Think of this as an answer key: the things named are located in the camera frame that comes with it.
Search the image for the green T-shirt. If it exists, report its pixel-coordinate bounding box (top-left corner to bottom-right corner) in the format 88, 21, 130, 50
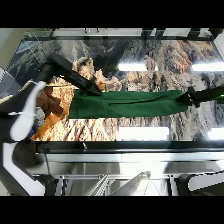
67, 88, 190, 120

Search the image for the blue garment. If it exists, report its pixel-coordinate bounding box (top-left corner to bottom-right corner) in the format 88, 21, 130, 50
27, 128, 38, 140

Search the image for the dark brown garment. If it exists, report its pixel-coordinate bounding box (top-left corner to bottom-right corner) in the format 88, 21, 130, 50
11, 141, 38, 169

